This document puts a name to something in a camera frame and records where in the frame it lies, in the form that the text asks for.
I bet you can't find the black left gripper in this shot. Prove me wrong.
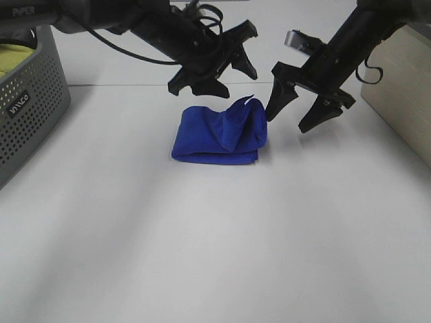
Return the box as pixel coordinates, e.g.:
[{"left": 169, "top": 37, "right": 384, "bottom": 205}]
[{"left": 133, "top": 9, "right": 258, "bottom": 98}]

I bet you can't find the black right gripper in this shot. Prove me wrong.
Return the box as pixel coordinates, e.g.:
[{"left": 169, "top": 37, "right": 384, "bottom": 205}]
[{"left": 265, "top": 32, "right": 372, "bottom": 133}]

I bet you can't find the blue towel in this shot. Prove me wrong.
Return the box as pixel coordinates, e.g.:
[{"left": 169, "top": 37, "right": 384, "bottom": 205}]
[{"left": 171, "top": 96, "right": 268, "bottom": 165}]

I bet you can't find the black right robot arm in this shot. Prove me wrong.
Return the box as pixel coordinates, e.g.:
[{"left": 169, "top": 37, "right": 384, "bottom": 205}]
[{"left": 265, "top": 1, "right": 430, "bottom": 133}]

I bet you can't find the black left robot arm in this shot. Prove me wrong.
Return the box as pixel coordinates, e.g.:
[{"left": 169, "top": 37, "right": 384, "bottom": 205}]
[{"left": 1, "top": 1, "right": 258, "bottom": 98}]

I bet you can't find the beige storage box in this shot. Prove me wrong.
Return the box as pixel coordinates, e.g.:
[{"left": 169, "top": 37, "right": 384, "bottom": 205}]
[{"left": 361, "top": 26, "right": 430, "bottom": 165}]

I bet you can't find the grey perforated laundry basket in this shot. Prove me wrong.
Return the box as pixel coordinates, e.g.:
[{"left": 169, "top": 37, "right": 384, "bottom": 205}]
[{"left": 1, "top": 26, "right": 71, "bottom": 187}]

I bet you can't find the yellow-green towel in basket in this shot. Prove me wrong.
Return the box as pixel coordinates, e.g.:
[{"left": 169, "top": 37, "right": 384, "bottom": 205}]
[{"left": 1, "top": 44, "right": 35, "bottom": 81}]

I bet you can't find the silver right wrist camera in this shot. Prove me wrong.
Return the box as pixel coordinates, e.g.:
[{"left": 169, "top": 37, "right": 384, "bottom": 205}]
[{"left": 284, "top": 30, "right": 325, "bottom": 56}]

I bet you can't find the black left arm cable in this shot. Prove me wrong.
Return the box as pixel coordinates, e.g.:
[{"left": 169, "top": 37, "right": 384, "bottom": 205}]
[{"left": 86, "top": 0, "right": 225, "bottom": 65}]

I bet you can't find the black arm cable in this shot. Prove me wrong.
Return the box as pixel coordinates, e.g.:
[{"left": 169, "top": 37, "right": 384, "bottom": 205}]
[
  {"left": 86, "top": 0, "right": 225, "bottom": 65},
  {"left": 355, "top": 57, "right": 385, "bottom": 85}
]

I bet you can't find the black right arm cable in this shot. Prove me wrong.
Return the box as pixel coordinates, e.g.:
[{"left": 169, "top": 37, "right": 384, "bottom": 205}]
[{"left": 355, "top": 57, "right": 385, "bottom": 85}]

